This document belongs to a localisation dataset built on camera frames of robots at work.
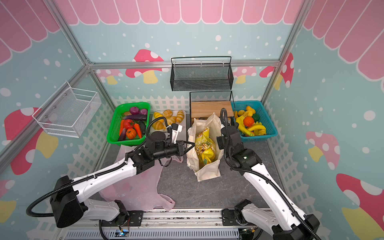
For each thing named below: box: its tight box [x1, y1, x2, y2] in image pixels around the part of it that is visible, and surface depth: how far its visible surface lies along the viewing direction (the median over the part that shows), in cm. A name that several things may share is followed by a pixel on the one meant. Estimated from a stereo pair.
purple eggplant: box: [122, 114, 148, 121], surface depth 114 cm
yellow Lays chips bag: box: [195, 140, 216, 169], surface depth 79 cm
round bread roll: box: [163, 109, 173, 118], surface depth 119 cm
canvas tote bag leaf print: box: [186, 112, 224, 182], surface depth 76 cm
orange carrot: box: [134, 123, 142, 139], surface depth 108 cm
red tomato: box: [123, 119, 135, 130], surface depth 109 cm
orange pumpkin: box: [126, 128, 137, 140], surface depth 105 cm
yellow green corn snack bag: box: [195, 127, 216, 164], surface depth 79 cm
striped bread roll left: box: [153, 112, 164, 119], surface depth 118 cm
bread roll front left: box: [152, 119, 166, 130], surface depth 111 cm
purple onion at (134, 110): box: [130, 106, 140, 115], surface depth 115 cm
